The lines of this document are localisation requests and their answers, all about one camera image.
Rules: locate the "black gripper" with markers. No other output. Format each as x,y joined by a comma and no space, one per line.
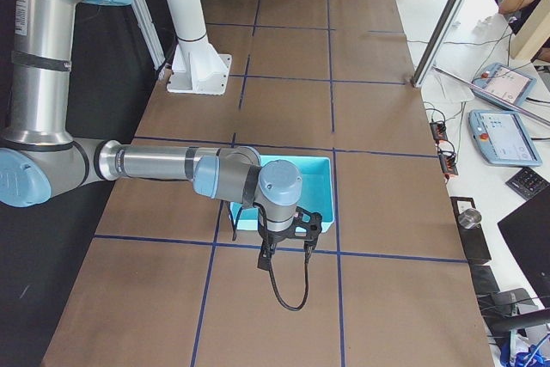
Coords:
272,240

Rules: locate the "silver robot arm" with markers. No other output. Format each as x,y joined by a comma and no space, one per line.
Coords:
40,159

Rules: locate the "light blue plastic bin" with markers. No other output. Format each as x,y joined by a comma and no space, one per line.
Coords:
318,191

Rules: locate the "black orange connector box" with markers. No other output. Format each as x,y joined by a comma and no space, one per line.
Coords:
447,161
439,131

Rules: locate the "small metal cup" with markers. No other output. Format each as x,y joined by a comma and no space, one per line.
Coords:
469,218

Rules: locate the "black flat box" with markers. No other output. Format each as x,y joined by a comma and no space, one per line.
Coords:
473,240

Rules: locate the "lower teach pendant tablet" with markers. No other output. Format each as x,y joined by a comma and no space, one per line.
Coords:
502,139

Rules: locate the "teach pendant tablet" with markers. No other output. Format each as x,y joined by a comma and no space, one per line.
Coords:
502,139
503,82

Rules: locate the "black laptop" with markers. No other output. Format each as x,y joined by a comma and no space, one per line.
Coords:
526,233

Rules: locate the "black keypad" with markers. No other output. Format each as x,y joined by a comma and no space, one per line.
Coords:
527,183

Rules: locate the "upper teach pendant tablet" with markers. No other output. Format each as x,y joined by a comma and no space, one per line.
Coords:
503,82

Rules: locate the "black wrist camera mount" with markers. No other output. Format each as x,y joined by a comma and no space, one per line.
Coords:
306,226

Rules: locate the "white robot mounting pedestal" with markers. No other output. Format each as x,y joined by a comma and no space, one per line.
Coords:
197,67

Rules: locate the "aluminium frame post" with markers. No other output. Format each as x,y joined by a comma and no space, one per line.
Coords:
450,11

